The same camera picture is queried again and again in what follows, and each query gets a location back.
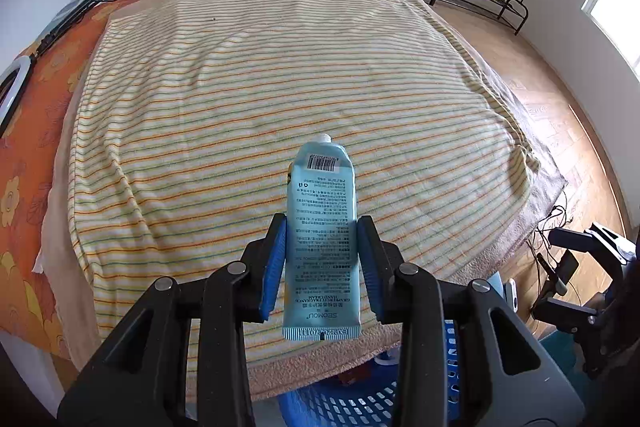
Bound beige blanket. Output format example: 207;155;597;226
35;0;568;403

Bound black tripod pole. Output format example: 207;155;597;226
27;0;103;58

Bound light blue hand cream tube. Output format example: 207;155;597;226
281;133;362;341

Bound white ring light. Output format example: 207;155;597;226
0;57;38;128

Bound black power adapter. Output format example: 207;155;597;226
550;252;581;297

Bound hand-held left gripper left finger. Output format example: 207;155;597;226
57;213;289;427

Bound black floor cables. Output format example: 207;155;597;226
525;204;571;303

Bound white charger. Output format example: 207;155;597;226
502;279;521;313

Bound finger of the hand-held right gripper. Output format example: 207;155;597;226
547;222;638;280
531;294;613;335

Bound blue plastic basket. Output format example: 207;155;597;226
277;272;507;427

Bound window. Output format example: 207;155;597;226
581;0;640;85

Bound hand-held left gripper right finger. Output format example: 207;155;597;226
356;215;585;427

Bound striped yellow blanket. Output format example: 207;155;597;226
67;0;531;368

